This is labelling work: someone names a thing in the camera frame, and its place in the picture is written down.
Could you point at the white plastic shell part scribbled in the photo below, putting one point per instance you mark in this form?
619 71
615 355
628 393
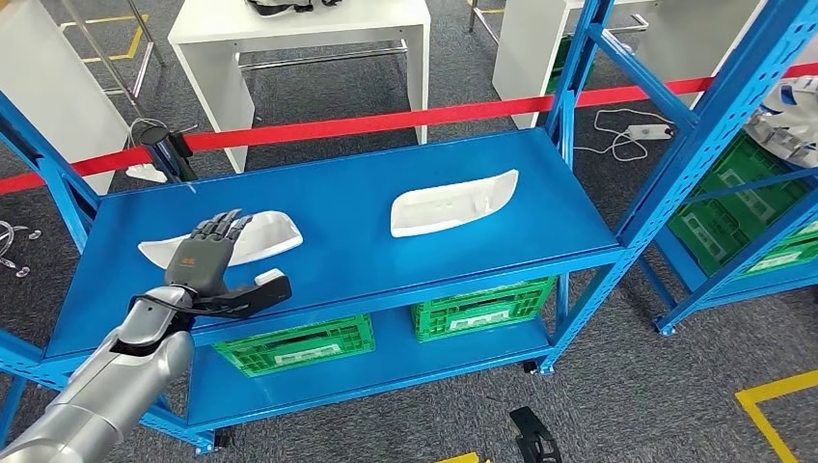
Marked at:
268 236

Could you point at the white plastic shell part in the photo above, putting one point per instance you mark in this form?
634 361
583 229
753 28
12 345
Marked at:
447 207

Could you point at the blue steel shelf rack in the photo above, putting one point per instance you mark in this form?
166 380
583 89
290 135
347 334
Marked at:
754 287
383 192

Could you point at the green plastic crate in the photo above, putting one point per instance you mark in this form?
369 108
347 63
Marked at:
716 230
792 252
255 358
557 76
434 319

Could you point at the red barrier belt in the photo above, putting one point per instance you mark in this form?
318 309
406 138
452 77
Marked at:
383 121

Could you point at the white table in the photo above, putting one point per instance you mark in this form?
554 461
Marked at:
524 51
51 83
287 25

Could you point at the black and white bag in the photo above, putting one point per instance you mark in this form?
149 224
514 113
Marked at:
287 6

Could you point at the white power strip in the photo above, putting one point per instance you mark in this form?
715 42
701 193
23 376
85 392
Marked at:
648 132

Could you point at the white floor adapter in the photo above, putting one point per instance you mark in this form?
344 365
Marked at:
146 172

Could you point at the black stool chrome base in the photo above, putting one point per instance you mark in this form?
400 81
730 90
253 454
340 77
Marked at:
23 272

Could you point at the white and blue robot shell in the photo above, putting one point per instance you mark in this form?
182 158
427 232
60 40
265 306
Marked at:
792 121

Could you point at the chrome steel frame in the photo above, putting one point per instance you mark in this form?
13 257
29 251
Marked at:
485 24
142 73
319 59

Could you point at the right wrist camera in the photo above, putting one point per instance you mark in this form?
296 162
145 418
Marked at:
530 434

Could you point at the black stanchion post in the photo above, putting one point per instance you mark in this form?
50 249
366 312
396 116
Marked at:
156 135

